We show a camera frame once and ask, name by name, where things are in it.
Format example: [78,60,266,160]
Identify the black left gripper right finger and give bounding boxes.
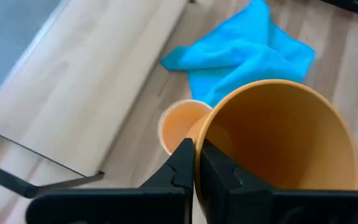
[199,139,358,224]

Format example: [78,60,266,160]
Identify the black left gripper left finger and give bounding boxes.
[25,138,196,224]

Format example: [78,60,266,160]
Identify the yellow plastic cup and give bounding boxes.
[185,78,358,220]

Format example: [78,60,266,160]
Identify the white mug orange inside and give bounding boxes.
[157,99,213,156]

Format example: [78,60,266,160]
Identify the blue microfibre cloth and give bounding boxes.
[159,0,316,108]

